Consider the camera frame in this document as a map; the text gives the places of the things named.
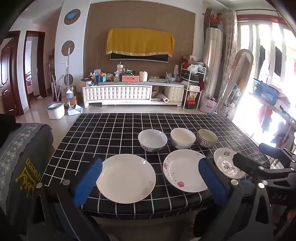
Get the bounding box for tall standing air conditioner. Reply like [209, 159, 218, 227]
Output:
[203, 27, 224, 100]

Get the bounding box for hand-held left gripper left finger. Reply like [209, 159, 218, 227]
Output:
[35, 159, 111, 241]

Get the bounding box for white bowl with printed base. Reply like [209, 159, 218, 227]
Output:
[138, 129, 168, 153]

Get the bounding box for white dustpan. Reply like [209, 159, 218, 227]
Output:
[68, 104, 83, 116]

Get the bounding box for grey crown print chair cover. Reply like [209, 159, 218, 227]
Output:
[0, 123, 54, 214]

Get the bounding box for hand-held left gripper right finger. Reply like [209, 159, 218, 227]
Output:
[194, 158, 289, 241]

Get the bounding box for black white checkered tablecloth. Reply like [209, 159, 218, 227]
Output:
[44, 113, 271, 218]

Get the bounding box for blue patterned bowl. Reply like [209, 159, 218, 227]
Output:
[197, 129, 218, 149]

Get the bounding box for white mop bucket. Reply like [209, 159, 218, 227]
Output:
[46, 101, 65, 120]

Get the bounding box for plain white plate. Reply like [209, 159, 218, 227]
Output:
[96, 153, 156, 204]

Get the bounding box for white tufted television cabinet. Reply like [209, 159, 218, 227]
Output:
[83, 82, 185, 108]

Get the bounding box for white long-handled broom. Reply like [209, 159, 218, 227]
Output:
[61, 48, 73, 100]

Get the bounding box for blue plastic basket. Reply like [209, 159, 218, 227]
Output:
[253, 79, 279, 106]

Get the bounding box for black wall television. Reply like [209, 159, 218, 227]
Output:
[110, 52, 169, 63]

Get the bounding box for orange artificial flowers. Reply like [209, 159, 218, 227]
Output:
[209, 13, 223, 25]

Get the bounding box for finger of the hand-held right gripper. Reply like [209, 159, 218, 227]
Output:
[258, 143, 296, 164]
[232, 153, 296, 205]

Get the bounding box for brown framed doorway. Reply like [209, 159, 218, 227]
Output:
[23, 31, 47, 98]

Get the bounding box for patterned beige curtain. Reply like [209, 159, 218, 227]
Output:
[221, 8, 238, 77]

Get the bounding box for brown wooden door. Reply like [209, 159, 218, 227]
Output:
[0, 31, 21, 114]

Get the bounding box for pink spotted white plate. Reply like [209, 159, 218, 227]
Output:
[163, 149, 210, 193]

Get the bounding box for black cloth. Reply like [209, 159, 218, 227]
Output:
[0, 115, 21, 139]

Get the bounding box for cream tufted storage box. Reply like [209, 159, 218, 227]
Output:
[164, 86, 185, 102]

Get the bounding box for dark hanging garment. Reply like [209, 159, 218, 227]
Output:
[274, 46, 282, 77]

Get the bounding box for cream bowl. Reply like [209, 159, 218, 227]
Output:
[170, 128, 196, 149]

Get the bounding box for pink fabric bag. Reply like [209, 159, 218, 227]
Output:
[200, 97, 218, 114]

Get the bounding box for small printed white plate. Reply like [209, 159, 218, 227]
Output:
[213, 148, 246, 179]

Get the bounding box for white wire shelf rack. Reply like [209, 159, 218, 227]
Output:
[180, 61, 207, 110]

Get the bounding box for yellow fringed cloth cover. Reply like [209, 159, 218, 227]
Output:
[106, 28, 175, 57]

